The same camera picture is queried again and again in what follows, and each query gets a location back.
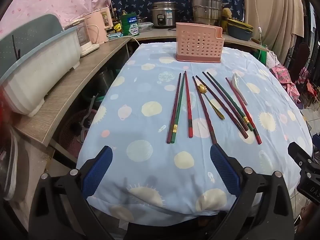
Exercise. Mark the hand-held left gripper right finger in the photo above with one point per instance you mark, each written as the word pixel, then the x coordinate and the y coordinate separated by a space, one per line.
pixel 225 170

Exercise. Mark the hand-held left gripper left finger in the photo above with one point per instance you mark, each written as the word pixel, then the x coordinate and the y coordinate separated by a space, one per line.
pixel 96 172

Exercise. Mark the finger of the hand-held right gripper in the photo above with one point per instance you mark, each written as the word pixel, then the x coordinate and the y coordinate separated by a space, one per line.
pixel 298 152
pixel 316 141

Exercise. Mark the red chopstick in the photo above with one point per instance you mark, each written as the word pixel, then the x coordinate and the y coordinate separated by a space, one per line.
pixel 242 110
pixel 188 105

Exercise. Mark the maroon chopstick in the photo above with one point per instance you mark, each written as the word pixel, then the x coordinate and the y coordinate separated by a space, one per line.
pixel 174 107
pixel 204 110
pixel 220 105
pixel 225 100

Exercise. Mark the green chopstick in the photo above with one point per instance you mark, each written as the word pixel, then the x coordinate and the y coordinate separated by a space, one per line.
pixel 179 105
pixel 230 100

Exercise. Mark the gold flower spoon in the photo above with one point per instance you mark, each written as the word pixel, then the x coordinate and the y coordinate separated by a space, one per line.
pixel 201 88

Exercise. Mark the white ceramic spoon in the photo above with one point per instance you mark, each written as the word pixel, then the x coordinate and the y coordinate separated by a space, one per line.
pixel 236 81

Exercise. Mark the pink perforated utensil basket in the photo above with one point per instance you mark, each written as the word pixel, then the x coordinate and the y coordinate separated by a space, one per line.
pixel 197 42

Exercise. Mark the small wooden stool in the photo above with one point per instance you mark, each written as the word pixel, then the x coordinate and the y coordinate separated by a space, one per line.
pixel 310 92

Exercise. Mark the pink pineapple print cloth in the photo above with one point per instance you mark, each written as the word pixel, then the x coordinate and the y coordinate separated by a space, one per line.
pixel 285 77

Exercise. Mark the blue patterned tablecloth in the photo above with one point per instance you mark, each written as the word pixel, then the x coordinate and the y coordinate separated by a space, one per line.
pixel 150 105

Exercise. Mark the dark wooden chair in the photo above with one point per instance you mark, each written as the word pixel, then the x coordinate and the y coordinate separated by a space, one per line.
pixel 302 55

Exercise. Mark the lavender cloth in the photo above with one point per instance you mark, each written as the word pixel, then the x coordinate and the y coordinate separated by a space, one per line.
pixel 273 60

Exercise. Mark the wooden counter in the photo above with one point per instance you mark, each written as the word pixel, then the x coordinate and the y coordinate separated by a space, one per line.
pixel 75 80

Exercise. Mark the green cloth bag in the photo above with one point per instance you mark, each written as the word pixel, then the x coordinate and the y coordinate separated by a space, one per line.
pixel 261 53

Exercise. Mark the white storage bin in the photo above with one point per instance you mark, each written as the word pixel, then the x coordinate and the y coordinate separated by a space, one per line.
pixel 37 75

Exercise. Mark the hanging clothes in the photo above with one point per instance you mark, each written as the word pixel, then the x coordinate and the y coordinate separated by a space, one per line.
pixel 312 17

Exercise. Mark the blue plastic basin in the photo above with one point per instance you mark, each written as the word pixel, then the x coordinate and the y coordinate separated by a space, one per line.
pixel 237 35

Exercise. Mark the white clear kitchen appliance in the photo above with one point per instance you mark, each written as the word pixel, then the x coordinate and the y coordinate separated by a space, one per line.
pixel 83 40

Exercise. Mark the beige curtain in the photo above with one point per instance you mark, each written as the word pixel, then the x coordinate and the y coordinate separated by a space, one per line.
pixel 272 12

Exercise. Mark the yellow plastic basin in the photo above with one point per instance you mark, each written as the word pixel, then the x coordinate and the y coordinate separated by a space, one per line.
pixel 241 25

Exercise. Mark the pink electric kettle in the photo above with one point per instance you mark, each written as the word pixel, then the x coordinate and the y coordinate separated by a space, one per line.
pixel 98 25

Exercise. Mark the green pouch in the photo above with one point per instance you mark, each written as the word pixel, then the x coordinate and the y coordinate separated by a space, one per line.
pixel 130 25

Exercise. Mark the clear food container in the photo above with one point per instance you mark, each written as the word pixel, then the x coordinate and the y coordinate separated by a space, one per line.
pixel 145 26

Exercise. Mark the dark sauce bottle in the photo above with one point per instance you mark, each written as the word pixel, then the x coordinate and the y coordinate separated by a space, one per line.
pixel 115 17

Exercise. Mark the brown loofah sponge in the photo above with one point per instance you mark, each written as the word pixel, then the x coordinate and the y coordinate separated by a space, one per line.
pixel 226 13

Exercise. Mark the small steel pot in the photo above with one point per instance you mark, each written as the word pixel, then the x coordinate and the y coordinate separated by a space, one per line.
pixel 141 19

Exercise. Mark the steel steamer pot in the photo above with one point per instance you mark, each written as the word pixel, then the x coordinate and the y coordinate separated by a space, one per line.
pixel 206 7

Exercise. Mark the steel rice cooker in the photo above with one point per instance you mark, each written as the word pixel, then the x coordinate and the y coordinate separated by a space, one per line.
pixel 163 16

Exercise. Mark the pink dotted curtain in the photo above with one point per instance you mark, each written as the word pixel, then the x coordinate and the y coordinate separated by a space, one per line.
pixel 50 2

